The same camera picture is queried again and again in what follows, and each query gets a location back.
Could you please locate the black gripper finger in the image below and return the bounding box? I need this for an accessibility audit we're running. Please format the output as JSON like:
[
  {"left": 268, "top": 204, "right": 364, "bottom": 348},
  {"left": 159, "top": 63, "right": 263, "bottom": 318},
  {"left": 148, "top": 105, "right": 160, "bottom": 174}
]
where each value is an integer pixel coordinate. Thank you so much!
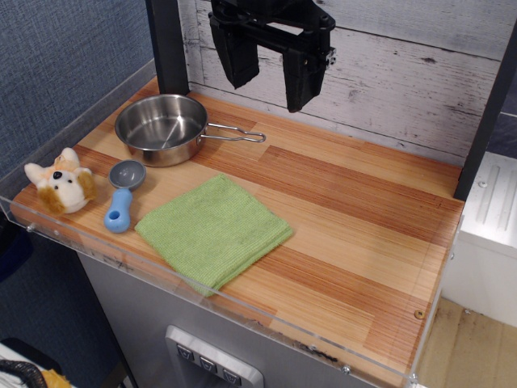
[
  {"left": 283, "top": 50, "right": 326, "bottom": 112},
  {"left": 212, "top": 24, "right": 259, "bottom": 88}
]

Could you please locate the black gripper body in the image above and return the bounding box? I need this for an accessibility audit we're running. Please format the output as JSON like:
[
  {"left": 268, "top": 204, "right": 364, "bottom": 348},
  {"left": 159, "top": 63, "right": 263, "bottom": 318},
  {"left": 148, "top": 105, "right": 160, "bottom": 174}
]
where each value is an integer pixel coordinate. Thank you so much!
[{"left": 209, "top": 1, "right": 336, "bottom": 67}]

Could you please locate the silver metal pot with handle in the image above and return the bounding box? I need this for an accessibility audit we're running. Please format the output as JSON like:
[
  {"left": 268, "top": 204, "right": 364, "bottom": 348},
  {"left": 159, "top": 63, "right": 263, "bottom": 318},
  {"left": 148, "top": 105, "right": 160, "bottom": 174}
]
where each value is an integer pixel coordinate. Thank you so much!
[{"left": 115, "top": 94, "right": 267, "bottom": 167}]

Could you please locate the blue grey toy scoop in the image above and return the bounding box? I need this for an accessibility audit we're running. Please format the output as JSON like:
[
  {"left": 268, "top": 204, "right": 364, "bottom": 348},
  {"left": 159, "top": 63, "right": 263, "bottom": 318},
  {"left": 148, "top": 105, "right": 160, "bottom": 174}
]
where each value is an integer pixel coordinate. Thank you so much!
[{"left": 103, "top": 159, "right": 146, "bottom": 234}]

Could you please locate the green folded microfiber cloth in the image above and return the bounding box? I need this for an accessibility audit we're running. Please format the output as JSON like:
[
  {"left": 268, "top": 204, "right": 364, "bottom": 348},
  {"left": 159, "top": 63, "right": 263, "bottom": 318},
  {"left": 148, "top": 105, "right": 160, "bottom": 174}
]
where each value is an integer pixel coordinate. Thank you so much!
[{"left": 135, "top": 175, "right": 292, "bottom": 297}]

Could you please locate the plush corgi dog head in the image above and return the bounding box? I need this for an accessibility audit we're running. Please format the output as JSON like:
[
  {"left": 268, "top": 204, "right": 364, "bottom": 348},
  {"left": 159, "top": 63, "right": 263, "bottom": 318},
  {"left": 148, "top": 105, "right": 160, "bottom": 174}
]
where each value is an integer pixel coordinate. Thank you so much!
[{"left": 23, "top": 148, "right": 97, "bottom": 216}]

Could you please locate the clear acrylic table guard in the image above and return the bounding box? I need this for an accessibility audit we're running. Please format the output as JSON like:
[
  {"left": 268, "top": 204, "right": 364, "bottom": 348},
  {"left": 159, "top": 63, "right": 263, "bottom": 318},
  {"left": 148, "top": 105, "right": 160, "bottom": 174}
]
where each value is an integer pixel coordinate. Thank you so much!
[{"left": 0, "top": 60, "right": 465, "bottom": 388}]

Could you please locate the white aluminium side box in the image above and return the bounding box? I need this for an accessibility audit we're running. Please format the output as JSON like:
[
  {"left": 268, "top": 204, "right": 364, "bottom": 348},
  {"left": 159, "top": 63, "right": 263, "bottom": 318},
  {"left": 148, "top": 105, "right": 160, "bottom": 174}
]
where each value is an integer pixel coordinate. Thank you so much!
[{"left": 442, "top": 152, "right": 516, "bottom": 327}]

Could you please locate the grey toy fridge cabinet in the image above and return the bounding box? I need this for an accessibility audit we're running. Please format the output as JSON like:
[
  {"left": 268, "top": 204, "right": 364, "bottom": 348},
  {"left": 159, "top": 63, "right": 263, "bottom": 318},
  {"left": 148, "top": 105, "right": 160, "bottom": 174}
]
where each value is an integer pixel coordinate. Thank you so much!
[{"left": 80, "top": 255, "right": 407, "bottom": 387}]

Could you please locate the silver dispenser button panel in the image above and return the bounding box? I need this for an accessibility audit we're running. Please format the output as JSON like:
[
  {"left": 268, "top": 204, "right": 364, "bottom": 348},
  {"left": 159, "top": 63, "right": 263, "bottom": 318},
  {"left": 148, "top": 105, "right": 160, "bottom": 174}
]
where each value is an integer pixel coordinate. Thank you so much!
[{"left": 165, "top": 325, "right": 264, "bottom": 387}]

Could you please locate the yellow black object bottom left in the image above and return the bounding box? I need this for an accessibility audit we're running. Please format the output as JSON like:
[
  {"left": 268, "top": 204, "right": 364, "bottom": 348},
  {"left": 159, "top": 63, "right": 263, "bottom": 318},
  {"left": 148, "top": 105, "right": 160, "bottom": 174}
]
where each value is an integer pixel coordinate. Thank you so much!
[{"left": 1, "top": 360, "right": 73, "bottom": 388}]

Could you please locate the black left frame post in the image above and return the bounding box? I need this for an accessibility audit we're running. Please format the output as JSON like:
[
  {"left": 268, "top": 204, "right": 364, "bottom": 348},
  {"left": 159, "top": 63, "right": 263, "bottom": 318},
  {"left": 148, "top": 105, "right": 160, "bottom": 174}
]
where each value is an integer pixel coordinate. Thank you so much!
[{"left": 145, "top": 0, "right": 190, "bottom": 95}]

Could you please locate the black frame post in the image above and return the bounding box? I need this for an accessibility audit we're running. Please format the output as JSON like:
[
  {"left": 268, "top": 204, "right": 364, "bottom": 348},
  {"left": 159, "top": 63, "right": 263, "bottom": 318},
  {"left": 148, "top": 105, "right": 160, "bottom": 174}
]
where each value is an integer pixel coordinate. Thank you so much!
[
  {"left": 453, "top": 25, "right": 516, "bottom": 201},
  {"left": 145, "top": 0, "right": 190, "bottom": 95}
]

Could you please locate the black right frame post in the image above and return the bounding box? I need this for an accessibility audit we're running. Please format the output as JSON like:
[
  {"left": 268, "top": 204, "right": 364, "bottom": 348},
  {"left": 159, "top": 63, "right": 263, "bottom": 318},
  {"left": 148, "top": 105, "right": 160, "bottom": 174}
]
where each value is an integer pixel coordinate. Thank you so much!
[{"left": 453, "top": 25, "right": 516, "bottom": 201}]

